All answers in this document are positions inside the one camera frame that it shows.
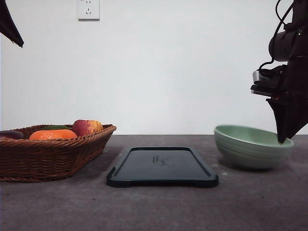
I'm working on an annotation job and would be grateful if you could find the brown wicker basket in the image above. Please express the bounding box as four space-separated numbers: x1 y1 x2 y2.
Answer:
0 124 117 182

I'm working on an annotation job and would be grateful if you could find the dark green avocado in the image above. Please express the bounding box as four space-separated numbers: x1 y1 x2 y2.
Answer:
41 125 70 130

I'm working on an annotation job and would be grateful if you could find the white wall socket left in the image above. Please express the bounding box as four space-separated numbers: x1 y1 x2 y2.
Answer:
77 0 100 23

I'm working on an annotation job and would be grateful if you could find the dark rectangular tray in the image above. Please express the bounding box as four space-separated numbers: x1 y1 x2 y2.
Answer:
106 146 219 187

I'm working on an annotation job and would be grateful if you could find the dark purple eggplant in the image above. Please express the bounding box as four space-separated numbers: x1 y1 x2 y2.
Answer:
0 130 26 139

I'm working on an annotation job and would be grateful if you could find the red yellow apple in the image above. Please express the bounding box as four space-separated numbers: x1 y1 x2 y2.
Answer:
73 119 103 137

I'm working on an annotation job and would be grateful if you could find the black cable right side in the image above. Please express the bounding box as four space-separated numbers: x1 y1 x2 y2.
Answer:
258 0 294 72

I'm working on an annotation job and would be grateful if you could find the orange tangerine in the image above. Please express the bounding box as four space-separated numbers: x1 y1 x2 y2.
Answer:
29 129 77 140

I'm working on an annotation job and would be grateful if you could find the light green bowl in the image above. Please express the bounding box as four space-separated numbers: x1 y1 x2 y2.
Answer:
214 125 294 169

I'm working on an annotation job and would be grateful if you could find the black side robot arm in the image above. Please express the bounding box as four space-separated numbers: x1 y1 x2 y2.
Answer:
266 0 308 144

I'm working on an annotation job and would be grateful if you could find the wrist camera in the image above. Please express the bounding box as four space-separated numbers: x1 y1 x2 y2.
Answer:
250 65 287 96

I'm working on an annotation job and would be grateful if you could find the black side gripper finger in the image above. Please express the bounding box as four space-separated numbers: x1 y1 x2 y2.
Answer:
0 0 24 47

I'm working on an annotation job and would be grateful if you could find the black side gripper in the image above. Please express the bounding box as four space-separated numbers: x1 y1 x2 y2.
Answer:
250 55 308 143

